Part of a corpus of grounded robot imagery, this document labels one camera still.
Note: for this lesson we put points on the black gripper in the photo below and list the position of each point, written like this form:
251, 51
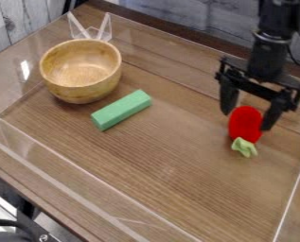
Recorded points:
280, 91

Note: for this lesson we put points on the red plush strawberry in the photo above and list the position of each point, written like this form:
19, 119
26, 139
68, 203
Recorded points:
244, 130

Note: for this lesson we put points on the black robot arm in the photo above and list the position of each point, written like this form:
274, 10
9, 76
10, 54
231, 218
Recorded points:
260, 75

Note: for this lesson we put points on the green rectangular block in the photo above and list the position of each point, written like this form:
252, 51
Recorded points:
121, 109

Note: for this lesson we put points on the clear acrylic tray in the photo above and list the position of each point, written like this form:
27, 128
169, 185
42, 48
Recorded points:
156, 180

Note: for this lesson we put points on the wooden bowl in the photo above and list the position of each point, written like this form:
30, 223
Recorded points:
81, 70

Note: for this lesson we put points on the clear acrylic corner bracket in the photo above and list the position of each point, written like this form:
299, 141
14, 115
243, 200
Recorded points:
81, 32

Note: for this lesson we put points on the black metal mount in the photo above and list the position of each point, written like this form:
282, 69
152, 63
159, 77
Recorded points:
34, 231

